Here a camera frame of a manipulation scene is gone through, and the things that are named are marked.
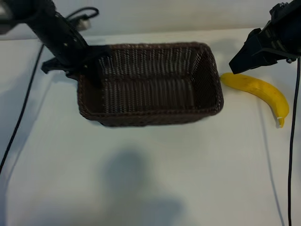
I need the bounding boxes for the yellow banana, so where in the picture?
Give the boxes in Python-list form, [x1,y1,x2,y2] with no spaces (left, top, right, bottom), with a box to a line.
[220,72,290,129]

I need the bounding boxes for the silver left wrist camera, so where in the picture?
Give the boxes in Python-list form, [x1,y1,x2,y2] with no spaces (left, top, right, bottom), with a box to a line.
[76,18,92,30]

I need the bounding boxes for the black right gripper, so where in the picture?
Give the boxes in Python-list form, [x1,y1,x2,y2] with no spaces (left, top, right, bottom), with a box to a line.
[229,0,301,75]

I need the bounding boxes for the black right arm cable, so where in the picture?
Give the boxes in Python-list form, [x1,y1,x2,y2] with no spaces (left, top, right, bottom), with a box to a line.
[288,57,301,226]

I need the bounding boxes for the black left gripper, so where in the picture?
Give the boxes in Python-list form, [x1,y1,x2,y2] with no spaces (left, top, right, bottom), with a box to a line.
[41,14,111,88]

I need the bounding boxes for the dark brown wicker basket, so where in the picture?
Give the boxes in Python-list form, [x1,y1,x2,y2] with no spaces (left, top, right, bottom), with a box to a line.
[77,41,224,128]

